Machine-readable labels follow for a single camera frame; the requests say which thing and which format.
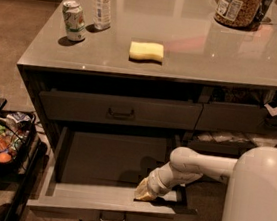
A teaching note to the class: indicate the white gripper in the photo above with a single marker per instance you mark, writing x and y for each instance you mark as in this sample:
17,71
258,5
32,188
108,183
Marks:
153,180

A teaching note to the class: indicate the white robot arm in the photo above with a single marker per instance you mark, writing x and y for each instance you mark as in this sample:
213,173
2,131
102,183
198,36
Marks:
252,180

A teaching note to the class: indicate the grey counter cabinet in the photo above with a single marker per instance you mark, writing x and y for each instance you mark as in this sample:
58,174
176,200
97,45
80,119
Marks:
203,62

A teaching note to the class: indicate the yellow sponge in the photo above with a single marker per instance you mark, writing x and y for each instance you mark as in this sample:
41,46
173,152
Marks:
146,51

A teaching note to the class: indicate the black bin of snacks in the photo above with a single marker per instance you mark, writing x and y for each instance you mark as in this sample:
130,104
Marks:
17,131

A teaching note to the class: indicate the green white soda can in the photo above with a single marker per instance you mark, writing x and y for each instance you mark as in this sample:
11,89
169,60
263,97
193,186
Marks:
74,21

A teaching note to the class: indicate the large jar of nuts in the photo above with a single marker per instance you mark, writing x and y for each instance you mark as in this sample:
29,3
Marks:
236,13

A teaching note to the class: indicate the clear water bottle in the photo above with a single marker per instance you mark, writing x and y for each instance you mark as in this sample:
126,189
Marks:
101,14

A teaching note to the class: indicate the black cart frame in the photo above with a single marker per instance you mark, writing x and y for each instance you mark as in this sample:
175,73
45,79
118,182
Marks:
16,186

